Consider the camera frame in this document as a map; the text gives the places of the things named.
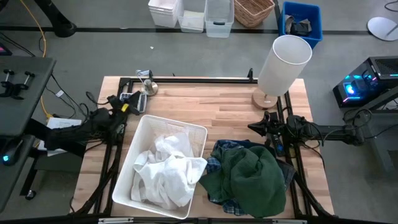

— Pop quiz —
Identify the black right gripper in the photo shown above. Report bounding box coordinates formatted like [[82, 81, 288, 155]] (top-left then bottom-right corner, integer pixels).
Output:
[[248, 111, 282, 138]]

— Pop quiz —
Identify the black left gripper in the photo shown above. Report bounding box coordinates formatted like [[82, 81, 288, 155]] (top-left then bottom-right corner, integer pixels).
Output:
[[107, 91, 142, 118]]

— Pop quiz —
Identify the dark green garment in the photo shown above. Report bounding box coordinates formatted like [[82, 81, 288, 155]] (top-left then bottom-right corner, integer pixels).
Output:
[[198, 145, 287, 218]]

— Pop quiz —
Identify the white cloth garment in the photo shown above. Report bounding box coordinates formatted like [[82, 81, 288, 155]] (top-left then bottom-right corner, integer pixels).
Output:
[[130, 133, 208, 211]]

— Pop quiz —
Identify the blue plaid shirt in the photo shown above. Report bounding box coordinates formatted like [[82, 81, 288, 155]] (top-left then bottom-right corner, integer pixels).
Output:
[[205, 139, 251, 216]]

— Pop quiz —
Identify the dark clothes bundle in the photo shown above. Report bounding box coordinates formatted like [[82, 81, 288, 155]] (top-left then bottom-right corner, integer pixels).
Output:
[[284, 14, 312, 37]]

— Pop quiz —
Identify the grey calculator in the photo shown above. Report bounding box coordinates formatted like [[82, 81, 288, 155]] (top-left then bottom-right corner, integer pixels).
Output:
[[119, 92, 147, 113]]

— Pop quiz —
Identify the silver metal cup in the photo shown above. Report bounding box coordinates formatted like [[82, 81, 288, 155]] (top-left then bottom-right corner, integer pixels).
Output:
[[140, 78, 159, 96]]

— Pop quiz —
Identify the black remote control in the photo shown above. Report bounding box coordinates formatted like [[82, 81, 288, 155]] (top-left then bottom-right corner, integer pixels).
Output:
[[271, 133, 285, 157]]

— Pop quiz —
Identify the white plastic laundry basket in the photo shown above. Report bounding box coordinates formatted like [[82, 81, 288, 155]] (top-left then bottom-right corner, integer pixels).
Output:
[[111, 114, 208, 220]]

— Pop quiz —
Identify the white shade wooden base lamp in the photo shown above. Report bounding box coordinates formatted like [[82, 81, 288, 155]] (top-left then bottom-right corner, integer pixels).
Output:
[[251, 34, 313, 110]]

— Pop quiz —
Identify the white paper booklet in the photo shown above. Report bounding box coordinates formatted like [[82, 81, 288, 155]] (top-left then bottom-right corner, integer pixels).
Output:
[[37, 117, 82, 157]]

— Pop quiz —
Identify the white lidded storage box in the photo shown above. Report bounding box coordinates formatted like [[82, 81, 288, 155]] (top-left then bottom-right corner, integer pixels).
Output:
[[147, 0, 180, 28]]

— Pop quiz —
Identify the clear plastic box with paper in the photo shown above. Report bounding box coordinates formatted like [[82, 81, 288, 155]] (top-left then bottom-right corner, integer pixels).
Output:
[[176, 0, 206, 34]]

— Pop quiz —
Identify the black stand foot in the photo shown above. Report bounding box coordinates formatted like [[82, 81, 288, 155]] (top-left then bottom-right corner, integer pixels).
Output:
[[32, 0, 77, 38]]

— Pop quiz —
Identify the grey desk top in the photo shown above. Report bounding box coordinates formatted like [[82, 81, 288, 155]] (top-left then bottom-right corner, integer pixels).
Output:
[[0, 55, 57, 138]]

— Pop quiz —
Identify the wicker basket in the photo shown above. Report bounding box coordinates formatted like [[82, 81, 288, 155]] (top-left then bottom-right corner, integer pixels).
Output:
[[233, 0, 276, 29]]

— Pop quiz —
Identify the black computer with coloured lights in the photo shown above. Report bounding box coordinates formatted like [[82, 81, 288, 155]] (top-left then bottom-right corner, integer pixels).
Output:
[[332, 55, 398, 109]]

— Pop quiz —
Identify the blue plastic bin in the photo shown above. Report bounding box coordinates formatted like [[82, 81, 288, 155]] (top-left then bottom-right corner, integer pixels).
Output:
[[278, 1, 323, 49]]

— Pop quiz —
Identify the black computer mouse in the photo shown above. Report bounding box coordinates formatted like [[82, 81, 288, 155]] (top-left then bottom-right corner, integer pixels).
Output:
[[0, 138, 24, 167]]

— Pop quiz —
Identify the black lower desk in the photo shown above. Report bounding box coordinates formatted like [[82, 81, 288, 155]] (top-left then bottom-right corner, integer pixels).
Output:
[[0, 133, 37, 213]]

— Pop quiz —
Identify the white round disc base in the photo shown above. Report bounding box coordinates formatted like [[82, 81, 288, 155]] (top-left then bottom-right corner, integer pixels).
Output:
[[366, 16, 398, 42]]

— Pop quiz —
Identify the black aluminium table frame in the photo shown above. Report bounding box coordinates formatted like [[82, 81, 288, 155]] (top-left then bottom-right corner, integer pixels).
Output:
[[71, 67, 335, 219]]

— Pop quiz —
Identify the clear box with black handle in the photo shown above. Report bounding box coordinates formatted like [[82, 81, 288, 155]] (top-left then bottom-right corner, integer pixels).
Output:
[[204, 0, 234, 39]]

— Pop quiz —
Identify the yellow cable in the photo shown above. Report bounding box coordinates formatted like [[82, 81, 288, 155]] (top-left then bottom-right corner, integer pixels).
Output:
[[19, 0, 54, 119]]

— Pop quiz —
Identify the black clamp mount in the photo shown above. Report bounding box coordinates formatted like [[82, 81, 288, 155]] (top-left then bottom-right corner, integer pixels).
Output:
[[0, 68, 35, 101]]

